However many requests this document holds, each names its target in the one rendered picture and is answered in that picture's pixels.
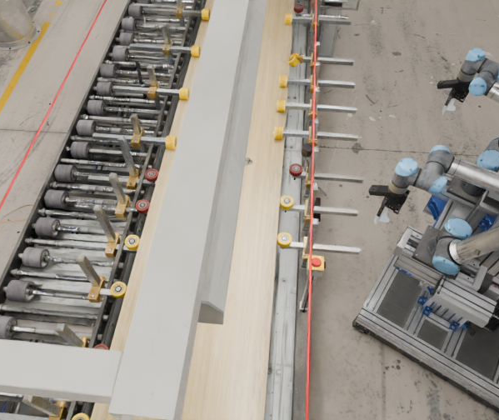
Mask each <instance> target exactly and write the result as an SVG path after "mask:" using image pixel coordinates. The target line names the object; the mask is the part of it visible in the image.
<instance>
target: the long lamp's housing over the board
mask: <svg viewBox="0 0 499 420"><path fill-rule="evenodd" d="M266 8H267V0H252V8H251V13H250V18H249V24H248V29H247V37H246V42H245V48H244V53H243V58H242V66H241V72H240V77H239V82H238V87H237V96H236V102H235V106H234V111H233V116H232V125H231V131H230V136H229V140H228V145H227V155H226V160H225V165H224V170H223V175H222V184H221V189H220V194H219V199H218V205H217V213H216V218H215V223H214V229H213V234H212V243H211V247H210V253H209V258H208V263H207V272H206V277H205V283H204V287H203V292H202V301H201V307H200V312H199V317H198V321H197V322H198V323H211V324H219V325H223V323H224V313H225V307H226V300H227V290H228V283H229V277H230V271H231V264H232V253H233V246H234V240H235V234H236V227H237V216H238V209H239V203H240V197H241V190H242V180H243V173H244V167H245V161H246V154H247V143H248V136H249V130H250V124H251V117H252V106H253V99H254V93H255V87H256V81H257V70H258V63H259V57H260V51H261V45H262V33H263V27H264V20H265V14H266Z"/></svg>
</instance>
